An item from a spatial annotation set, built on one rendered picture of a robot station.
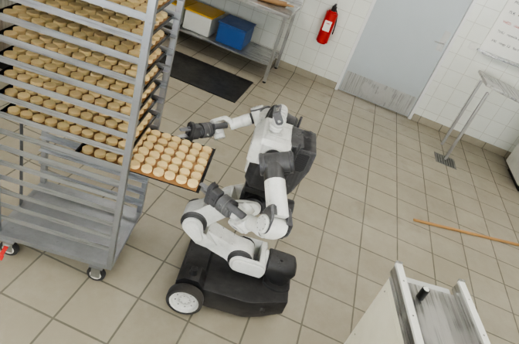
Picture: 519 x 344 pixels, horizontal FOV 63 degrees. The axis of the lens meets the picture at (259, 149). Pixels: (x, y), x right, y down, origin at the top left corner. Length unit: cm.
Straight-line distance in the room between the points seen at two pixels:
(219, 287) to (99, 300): 64
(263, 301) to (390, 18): 415
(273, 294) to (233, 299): 24
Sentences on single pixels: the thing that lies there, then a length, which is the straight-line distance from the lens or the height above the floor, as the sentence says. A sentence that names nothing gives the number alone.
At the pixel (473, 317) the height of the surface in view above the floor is 90.
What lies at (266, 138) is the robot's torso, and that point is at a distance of 192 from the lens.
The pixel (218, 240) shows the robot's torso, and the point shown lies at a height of 37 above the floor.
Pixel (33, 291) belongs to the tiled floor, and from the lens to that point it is 258.
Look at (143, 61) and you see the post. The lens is 174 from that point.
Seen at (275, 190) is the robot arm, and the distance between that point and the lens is 174.
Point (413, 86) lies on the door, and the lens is 599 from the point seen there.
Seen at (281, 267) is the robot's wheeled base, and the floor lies 33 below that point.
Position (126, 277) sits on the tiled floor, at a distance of 263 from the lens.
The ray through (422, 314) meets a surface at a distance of 192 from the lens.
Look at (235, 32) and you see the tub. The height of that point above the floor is 42.
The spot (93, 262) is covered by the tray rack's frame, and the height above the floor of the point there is 14.
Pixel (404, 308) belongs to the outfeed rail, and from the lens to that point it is 182.
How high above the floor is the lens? 205
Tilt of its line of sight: 31 degrees down
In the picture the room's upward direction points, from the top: 20 degrees clockwise
